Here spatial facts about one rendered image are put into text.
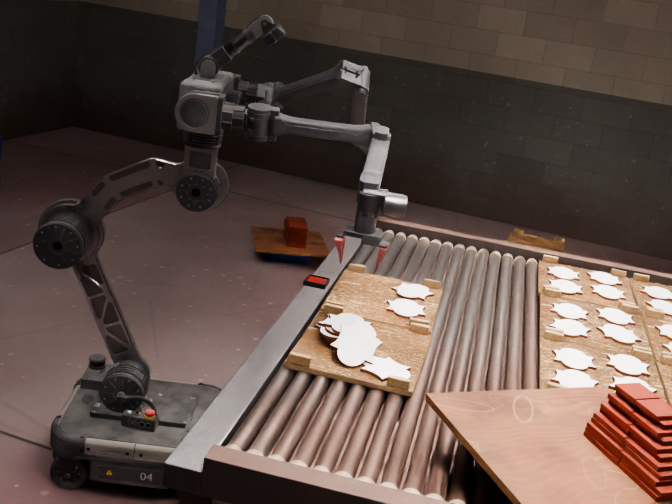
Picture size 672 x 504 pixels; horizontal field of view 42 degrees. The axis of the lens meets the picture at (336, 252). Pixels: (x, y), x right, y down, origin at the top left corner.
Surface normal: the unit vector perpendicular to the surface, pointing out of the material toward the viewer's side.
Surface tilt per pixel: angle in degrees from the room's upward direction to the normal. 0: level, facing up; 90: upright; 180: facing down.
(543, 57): 90
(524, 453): 0
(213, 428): 0
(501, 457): 0
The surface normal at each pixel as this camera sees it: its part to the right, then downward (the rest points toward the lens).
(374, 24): -0.33, 0.26
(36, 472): 0.14, -0.94
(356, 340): 0.11, -0.59
